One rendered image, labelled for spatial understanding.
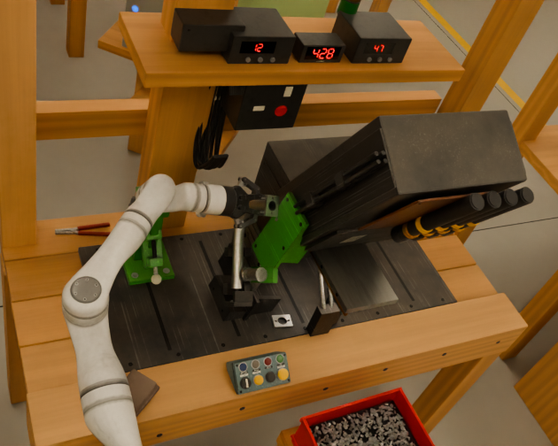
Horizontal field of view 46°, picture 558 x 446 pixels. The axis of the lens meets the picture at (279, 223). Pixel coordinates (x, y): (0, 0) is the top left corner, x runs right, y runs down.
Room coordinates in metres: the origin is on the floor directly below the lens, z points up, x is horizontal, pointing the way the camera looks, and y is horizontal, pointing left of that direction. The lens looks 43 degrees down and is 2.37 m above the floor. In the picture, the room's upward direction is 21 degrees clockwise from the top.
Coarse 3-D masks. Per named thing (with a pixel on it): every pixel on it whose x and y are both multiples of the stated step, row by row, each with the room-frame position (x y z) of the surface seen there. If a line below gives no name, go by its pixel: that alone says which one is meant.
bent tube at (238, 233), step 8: (256, 200) 1.28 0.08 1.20; (264, 200) 1.27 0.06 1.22; (272, 200) 1.26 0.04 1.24; (256, 208) 1.26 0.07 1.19; (264, 208) 1.25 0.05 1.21; (272, 208) 1.26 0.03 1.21; (248, 216) 1.29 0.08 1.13; (272, 216) 1.24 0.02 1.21; (240, 232) 1.26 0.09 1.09; (240, 240) 1.24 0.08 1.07; (240, 248) 1.23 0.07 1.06; (240, 256) 1.21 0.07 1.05; (232, 264) 1.20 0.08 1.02; (240, 264) 1.20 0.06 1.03; (232, 272) 1.18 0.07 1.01; (232, 280) 1.17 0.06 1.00; (240, 280) 1.17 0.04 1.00
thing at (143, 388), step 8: (128, 376) 0.82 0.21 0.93; (136, 376) 0.83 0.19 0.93; (144, 376) 0.84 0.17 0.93; (128, 384) 0.80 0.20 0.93; (136, 384) 0.81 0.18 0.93; (144, 384) 0.82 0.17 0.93; (152, 384) 0.83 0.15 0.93; (136, 392) 0.79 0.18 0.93; (144, 392) 0.80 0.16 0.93; (152, 392) 0.81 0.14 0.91; (136, 400) 0.77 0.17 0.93; (144, 400) 0.78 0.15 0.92; (136, 408) 0.75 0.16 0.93; (136, 416) 0.75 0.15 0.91
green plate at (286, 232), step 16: (288, 192) 1.27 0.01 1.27; (288, 208) 1.24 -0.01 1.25; (272, 224) 1.24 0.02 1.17; (288, 224) 1.21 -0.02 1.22; (304, 224) 1.19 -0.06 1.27; (256, 240) 1.24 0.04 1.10; (272, 240) 1.21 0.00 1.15; (288, 240) 1.18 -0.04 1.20; (256, 256) 1.21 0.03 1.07; (272, 256) 1.18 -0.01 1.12; (288, 256) 1.19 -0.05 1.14
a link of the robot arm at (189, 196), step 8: (184, 184) 1.13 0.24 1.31; (192, 184) 1.14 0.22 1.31; (200, 184) 1.16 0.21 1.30; (136, 192) 1.07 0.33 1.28; (176, 192) 1.12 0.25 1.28; (184, 192) 1.11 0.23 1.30; (192, 192) 1.11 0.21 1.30; (200, 192) 1.13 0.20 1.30; (176, 200) 1.10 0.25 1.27; (184, 200) 1.10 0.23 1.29; (192, 200) 1.10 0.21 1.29; (200, 200) 1.12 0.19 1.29; (168, 208) 1.08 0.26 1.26; (176, 208) 1.09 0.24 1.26; (184, 208) 1.09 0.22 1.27; (192, 208) 1.10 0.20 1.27; (200, 208) 1.11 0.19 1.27
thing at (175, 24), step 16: (176, 16) 1.29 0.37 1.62; (192, 16) 1.30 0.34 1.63; (208, 16) 1.33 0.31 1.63; (224, 16) 1.35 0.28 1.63; (176, 32) 1.28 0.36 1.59; (192, 32) 1.27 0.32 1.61; (208, 32) 1.29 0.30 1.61; (224, 32) 1.32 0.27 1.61; (192, 48) 1.27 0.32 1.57; (208, 48) 1.30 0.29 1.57; (224, 48) 1.32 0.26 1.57
